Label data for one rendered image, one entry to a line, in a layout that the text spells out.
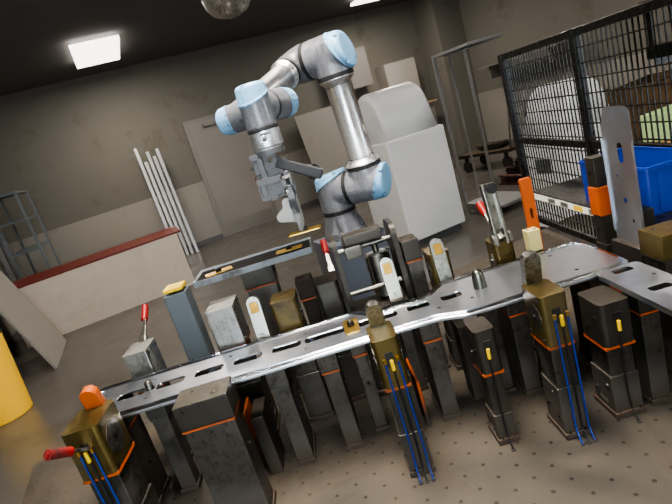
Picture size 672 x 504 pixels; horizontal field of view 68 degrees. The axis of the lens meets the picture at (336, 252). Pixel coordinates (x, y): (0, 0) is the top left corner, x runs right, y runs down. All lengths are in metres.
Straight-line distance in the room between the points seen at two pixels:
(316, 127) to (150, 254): 4.47
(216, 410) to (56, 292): 5.76
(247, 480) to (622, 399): 0.85
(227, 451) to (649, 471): 0.85
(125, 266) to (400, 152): 3.68
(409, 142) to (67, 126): 6.13
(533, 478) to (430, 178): 4.28
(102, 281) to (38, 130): 3.56
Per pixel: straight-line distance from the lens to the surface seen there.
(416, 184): 5.14
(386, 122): 5.08
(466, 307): 1.21
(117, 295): 6.79
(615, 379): 1.28
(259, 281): 1.54
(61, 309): 6.85
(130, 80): 9.58
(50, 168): 9.49
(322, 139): 9.77
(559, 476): 1.19
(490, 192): 1.40
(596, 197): 1.56
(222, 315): 1.39
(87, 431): 1.19
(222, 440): 1.18
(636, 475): 1.20
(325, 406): 1.51
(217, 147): 9.53
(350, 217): 1.71
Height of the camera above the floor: 1.50
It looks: 15 degrees down
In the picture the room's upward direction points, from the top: 17 degrees counter-clockwise
